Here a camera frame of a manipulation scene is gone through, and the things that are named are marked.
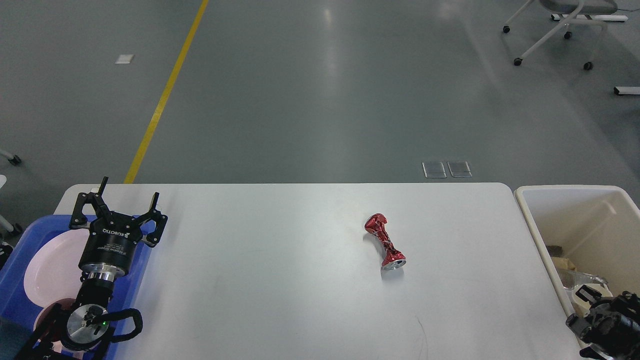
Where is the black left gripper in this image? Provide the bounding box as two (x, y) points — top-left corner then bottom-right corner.
(69, 176), (169, 281)

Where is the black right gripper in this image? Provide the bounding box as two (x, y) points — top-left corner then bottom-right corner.
(566, 284), (640, 358)

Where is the white paper cup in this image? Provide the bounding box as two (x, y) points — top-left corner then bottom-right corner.
(571, 283), (613, 316)

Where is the brown paper bag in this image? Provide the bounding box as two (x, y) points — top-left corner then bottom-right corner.
(550, 256), (577, 271)

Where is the pink plate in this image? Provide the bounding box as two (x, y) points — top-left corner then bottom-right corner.
(23, 228), (89, 308)

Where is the crushed red can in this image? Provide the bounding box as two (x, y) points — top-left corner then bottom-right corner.
(364, 213), (407, 271)

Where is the silver foil wrapper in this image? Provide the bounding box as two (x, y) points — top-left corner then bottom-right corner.
(556, 269), (609, 290)

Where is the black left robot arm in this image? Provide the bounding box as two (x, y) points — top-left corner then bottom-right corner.
(14, 177), (169, 360)

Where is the beige plastic bin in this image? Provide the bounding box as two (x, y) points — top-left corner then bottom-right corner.
(514, 185), (640, 360)

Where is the blue plastic tray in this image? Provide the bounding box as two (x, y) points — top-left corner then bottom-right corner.
(1, 215), (151, 360)

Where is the right floor outlet plate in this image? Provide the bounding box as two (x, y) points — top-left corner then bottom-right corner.
(446, 161), (473, 178)

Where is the floor outlet plate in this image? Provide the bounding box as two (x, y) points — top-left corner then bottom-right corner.
(446, 161), (473, 178)
(422, 161), (448, 179)

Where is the left floor outlet plate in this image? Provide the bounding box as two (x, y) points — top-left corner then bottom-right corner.
(422, 161), (448, 179)

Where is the white bar on floor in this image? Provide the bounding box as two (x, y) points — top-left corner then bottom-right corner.
(613, 86), (640, 96)

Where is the white office chair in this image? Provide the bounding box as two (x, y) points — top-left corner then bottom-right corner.
(512, 0), (619, 71)

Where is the white rail behind chair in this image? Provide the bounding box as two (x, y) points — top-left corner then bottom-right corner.
(550, 13), (629, 23)

